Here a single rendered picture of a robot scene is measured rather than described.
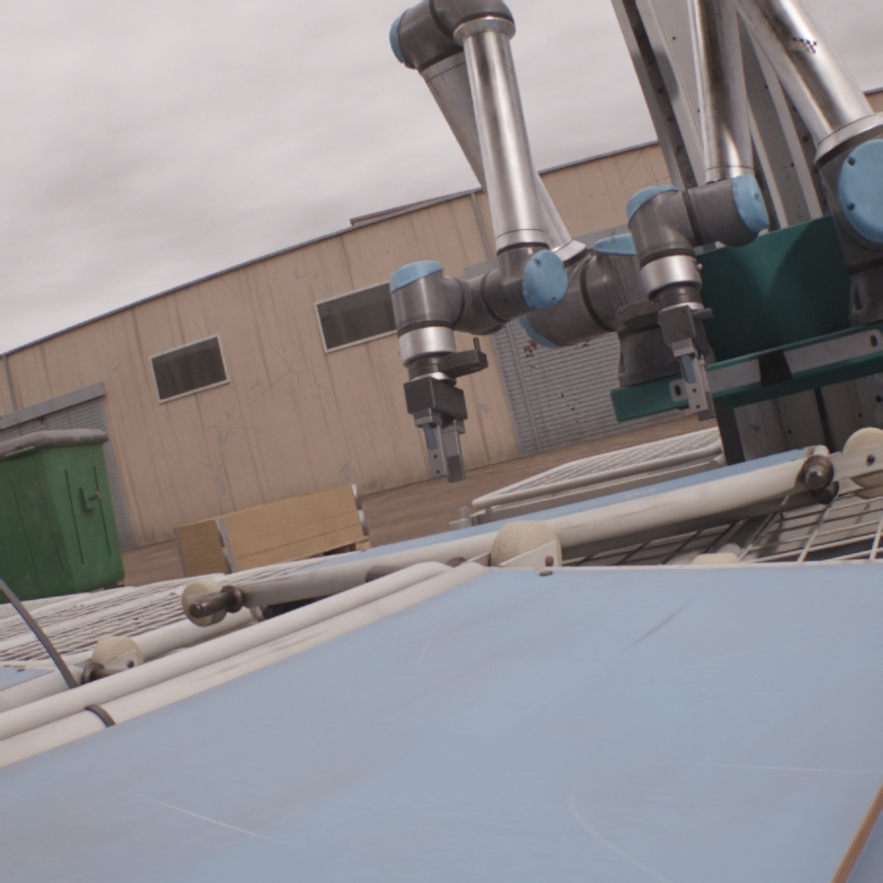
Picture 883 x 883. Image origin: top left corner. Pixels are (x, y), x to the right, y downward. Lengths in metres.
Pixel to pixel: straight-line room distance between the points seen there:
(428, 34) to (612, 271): 0.56
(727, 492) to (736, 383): 0.71
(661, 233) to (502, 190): 0.31
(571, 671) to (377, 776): 0.13
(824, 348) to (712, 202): 0.33
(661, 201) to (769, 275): 0.40
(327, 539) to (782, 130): 5.86
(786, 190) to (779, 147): 0.09
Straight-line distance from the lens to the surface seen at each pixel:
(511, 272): 1.65
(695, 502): 1.06
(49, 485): 6.93
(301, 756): 0.41
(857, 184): 1.49
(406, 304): 1.64
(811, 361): 1.71
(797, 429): 1.98
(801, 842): 0.29
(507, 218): 1.67
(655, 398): 1.81
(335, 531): 7.42
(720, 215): 1.53
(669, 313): 1.47
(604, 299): 1.86
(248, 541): 7.04
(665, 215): 1.54
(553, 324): 1.94
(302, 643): 0.58
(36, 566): 7.11
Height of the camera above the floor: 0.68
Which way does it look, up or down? 1 degrees up
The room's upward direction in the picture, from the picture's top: 14 degrees counter-clockwise
